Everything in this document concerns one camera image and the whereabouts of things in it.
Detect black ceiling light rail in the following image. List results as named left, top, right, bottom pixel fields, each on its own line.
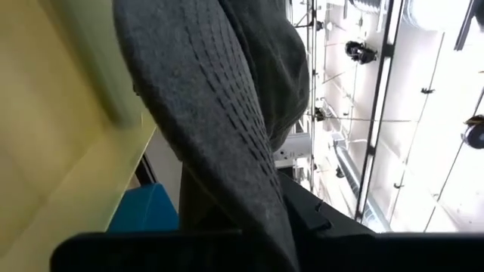
left=354, top=0, right=404, bottom=224

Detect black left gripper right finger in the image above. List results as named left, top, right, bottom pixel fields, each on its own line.
left=278, top=169, right=375, bottom=243

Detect blue plastic bin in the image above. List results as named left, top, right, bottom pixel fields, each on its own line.
left=107, top=183, right=179, bottom=232

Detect olive green cap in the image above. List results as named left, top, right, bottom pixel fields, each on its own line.
left=112, top=0, right=311, bottom=272

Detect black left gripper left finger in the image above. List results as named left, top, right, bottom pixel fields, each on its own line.
left=179, top=162, right=243, bottom=232

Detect yellow translucent plastic bin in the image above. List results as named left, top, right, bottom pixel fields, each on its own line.
left=0, top=0, right=158, bottom=272

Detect black ceiling spotlight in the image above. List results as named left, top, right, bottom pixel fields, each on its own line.
left=344, top=40, right=378, bottom=65
left=461, top=114, right=484, bottom=150

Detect silver ventilation duct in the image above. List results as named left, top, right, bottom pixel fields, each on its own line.
left=332, top=145, right=392, bottom=232

